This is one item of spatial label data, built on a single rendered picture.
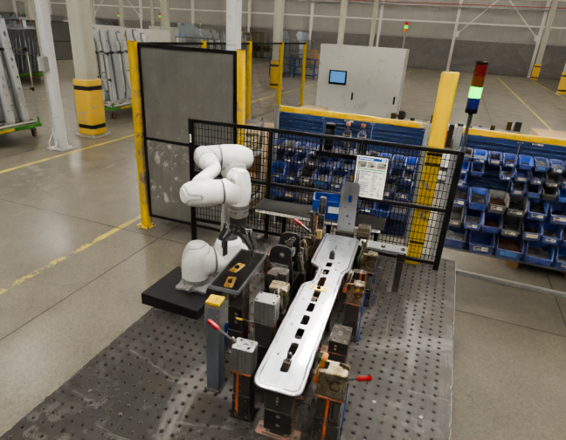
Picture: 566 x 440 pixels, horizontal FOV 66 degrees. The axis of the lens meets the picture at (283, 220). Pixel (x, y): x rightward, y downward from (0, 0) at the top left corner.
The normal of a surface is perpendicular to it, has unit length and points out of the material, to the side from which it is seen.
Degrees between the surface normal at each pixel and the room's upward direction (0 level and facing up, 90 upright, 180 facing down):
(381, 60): 90
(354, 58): 90
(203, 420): 0
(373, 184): 90
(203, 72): 89
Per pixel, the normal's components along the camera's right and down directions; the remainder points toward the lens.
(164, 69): -0.39, 0.34
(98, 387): 0.06, -0.92
